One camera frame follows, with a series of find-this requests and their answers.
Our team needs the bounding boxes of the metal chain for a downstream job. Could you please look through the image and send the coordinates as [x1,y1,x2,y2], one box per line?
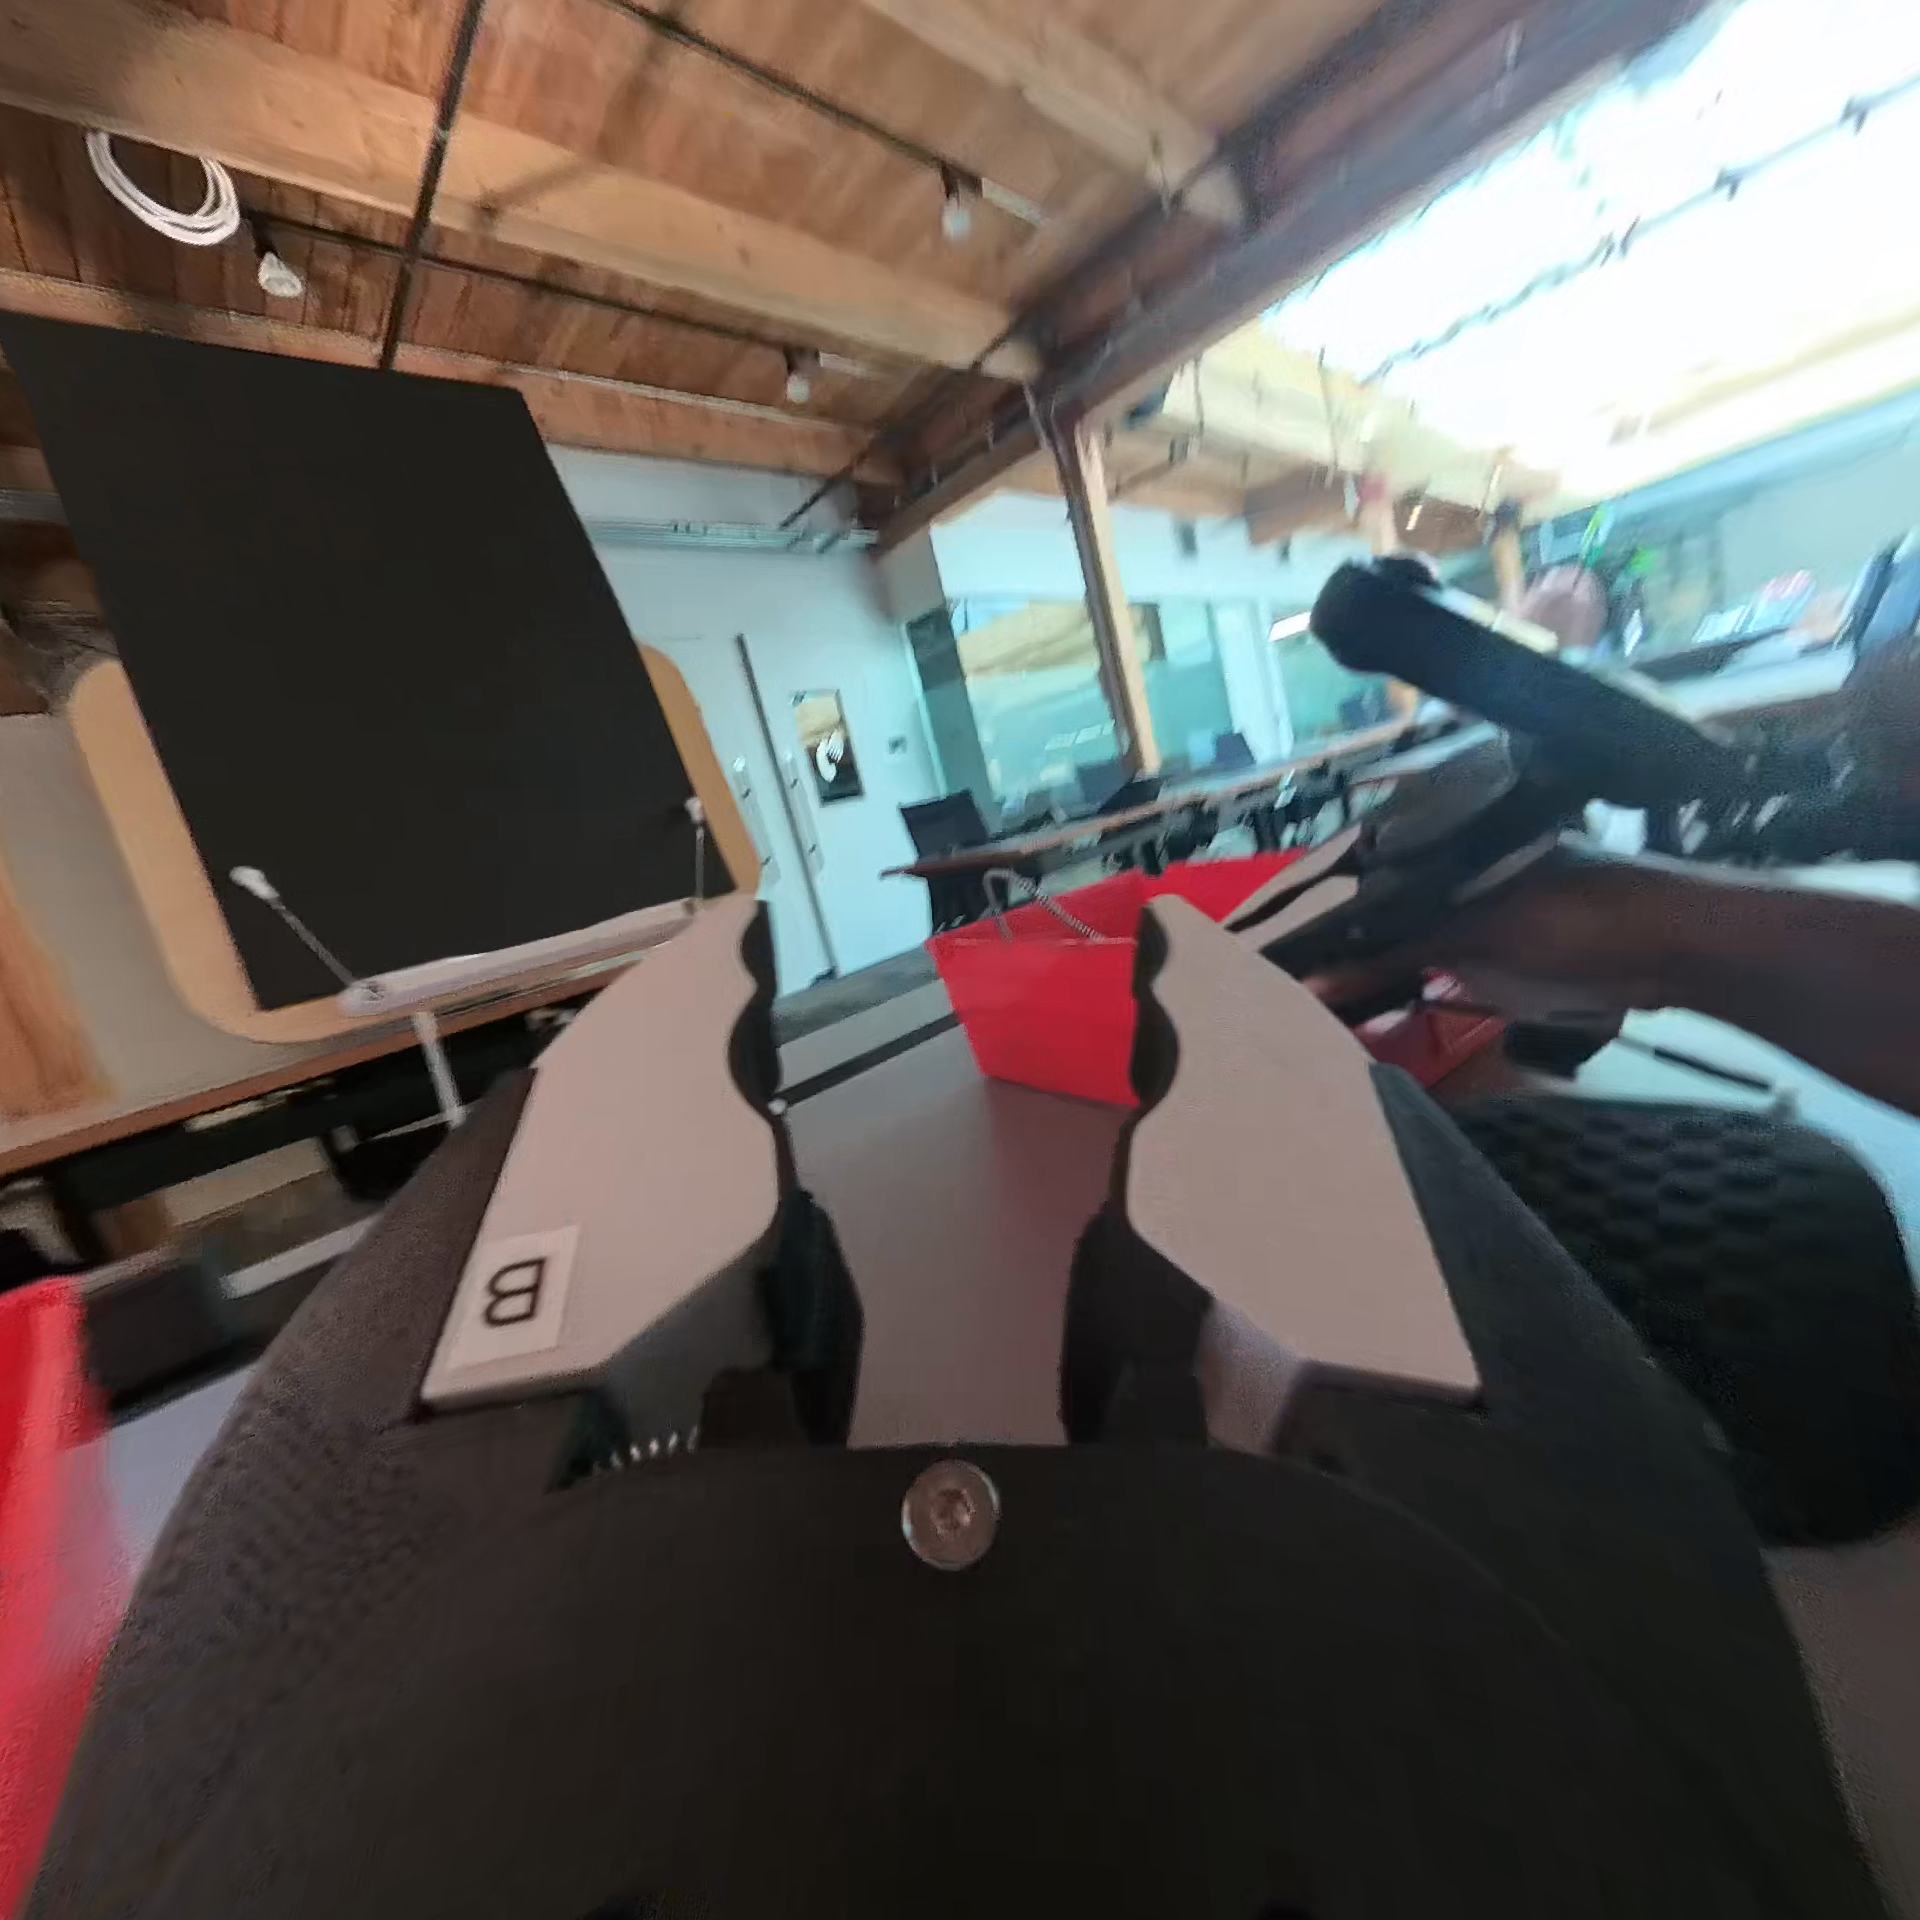
[984,870,1134,952]

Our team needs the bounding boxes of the black board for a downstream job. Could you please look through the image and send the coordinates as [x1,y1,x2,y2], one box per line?
[0,305,740,1011]

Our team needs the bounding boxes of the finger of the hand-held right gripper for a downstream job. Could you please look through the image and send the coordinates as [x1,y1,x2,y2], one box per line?
[1229,821,1367,963]

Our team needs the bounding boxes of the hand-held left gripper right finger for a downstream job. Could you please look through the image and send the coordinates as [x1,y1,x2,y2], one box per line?
[1122,893,1488,1443]

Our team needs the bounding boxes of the phone icon glass panel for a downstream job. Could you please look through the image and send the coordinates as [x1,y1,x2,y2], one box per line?
[792,690,864,811]

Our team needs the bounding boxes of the black office chair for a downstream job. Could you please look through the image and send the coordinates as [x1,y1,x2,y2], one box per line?
[900,795,995,927]

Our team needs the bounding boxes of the black mesh cushion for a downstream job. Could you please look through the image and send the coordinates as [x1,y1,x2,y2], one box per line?
[1446,1092,1913,1552]

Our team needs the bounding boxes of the long background desk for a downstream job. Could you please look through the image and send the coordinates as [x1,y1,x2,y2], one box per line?
[883,717,1478,902]

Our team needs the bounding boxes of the wooden book stand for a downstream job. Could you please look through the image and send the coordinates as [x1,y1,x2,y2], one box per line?
[65,638,766,1134]

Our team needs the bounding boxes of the black vertical pole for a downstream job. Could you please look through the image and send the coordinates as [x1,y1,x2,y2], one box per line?
[378,0,486,373]

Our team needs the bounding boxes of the wood-edged desk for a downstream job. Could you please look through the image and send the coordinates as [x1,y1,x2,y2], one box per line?
[0,961,645,1188]

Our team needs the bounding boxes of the large red bin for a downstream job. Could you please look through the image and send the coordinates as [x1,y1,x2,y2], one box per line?
[0,1275,116,1890]

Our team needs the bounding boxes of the small red bin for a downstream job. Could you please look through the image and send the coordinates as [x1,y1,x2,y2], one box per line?
[925,854,1309,1108]

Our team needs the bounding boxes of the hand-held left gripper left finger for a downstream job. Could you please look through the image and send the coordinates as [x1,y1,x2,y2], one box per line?
[422,893,792,1418]

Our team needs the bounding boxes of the white cable coil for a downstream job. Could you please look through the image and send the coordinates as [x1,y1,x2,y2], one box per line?
[83,133,243,244]

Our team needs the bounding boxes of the person's right hand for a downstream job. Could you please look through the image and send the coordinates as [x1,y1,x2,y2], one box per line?
[1318,845,1776,1027]

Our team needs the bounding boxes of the person's right forearm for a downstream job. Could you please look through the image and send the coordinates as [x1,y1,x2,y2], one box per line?
[1696,861,1920,1118]

